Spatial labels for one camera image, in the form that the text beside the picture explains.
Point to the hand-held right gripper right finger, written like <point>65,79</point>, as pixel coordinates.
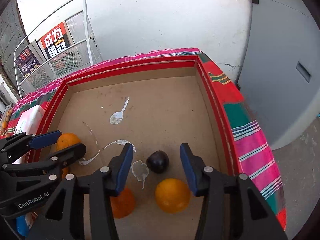
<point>190,172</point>

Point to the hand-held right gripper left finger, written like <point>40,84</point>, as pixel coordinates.
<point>125,170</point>

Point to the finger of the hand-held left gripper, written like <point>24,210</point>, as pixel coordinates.
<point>45,140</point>
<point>75,151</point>

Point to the orange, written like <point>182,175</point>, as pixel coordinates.
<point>67,141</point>
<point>172,196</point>
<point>126,205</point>

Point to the dark purple plum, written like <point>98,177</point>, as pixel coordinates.
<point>157,162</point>

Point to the red cardboard box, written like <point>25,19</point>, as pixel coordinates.
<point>162,117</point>

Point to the pile of small brown fruits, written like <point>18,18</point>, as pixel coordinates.
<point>7,116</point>

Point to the white tissue pack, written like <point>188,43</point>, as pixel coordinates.
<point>30,118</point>

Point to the blue plastic object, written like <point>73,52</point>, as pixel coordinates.
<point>22,226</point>

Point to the clear plastic clamshell container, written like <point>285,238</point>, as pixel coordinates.
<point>3,110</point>

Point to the red plaid tablecloth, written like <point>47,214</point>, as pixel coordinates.
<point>252,150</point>

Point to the dark purple cookbook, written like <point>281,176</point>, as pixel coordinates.
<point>27,60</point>

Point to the red and black book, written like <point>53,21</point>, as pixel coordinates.
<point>53,42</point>

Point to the studded metal door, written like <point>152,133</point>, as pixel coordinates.
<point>10,35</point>

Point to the white metal mesh rack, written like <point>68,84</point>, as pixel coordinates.
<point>75,21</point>

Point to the grey plastic door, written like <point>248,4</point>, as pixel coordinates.
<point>280,55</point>

